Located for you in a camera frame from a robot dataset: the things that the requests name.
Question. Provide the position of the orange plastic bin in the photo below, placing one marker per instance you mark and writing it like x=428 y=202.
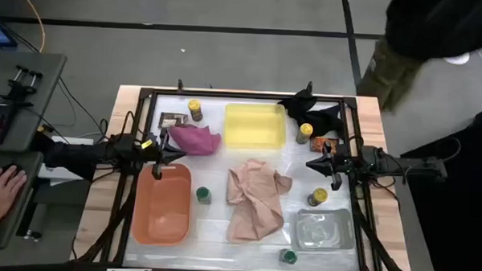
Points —
x=162 y=213

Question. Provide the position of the black cloth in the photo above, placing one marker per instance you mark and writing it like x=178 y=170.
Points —
x=314 y=116

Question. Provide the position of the yellow plastic tray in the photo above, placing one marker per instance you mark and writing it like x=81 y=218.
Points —
x=255 y=126

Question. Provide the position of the white plastic table sheet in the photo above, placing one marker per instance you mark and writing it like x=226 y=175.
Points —
x=211 y=231

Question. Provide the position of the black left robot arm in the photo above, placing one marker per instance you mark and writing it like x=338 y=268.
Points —
x=83 y=156

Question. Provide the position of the clear plastic tray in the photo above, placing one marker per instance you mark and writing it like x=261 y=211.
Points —
x=322 y=231

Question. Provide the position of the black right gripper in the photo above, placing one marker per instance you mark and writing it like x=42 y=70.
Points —
x=338 y=165

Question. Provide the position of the black metal table frame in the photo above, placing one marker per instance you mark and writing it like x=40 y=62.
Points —
x=226 y=94

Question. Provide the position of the white box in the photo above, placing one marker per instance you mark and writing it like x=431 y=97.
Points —
x=52 y=173

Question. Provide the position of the black desk clamp holder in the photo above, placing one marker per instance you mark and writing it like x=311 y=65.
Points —
x=21 y=87

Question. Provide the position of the person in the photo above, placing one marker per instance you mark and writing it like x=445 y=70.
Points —
x=430 y=21

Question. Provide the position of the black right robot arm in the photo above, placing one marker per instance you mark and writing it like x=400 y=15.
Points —
x=400 y=165

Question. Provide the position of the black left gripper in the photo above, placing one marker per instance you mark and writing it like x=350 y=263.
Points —
x=158 y=157

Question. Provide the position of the grey desk shelf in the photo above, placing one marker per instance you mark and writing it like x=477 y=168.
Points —
x=4 y=232

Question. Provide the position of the yellow-lid spice jar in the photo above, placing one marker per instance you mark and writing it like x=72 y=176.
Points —
x=317 y=196
x=304 y=133
x=195 y=109

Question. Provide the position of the magenta cloth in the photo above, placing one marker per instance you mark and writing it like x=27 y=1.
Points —
x=194 y=140

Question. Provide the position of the white floor stand black pole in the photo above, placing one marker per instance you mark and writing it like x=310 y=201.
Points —
x=457 y=59

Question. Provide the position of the orange spice packet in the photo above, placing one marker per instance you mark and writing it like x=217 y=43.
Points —
x=319 y=145

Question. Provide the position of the grey desk top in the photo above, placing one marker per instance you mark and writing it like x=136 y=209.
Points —
x=45 y=88

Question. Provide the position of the green-lid spice jar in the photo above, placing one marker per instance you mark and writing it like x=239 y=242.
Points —
x=288 y=256
x=203 y=195

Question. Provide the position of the black desk leg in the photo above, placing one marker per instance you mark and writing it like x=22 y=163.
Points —
x=27 y=220

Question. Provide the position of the person's hand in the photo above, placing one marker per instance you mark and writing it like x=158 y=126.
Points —
x=2 y=191

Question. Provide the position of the beige cloth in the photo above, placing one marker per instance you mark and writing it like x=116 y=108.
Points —
x=255 y=200

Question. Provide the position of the brown spice packet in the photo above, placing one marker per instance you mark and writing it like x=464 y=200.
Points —
x=172 y=119

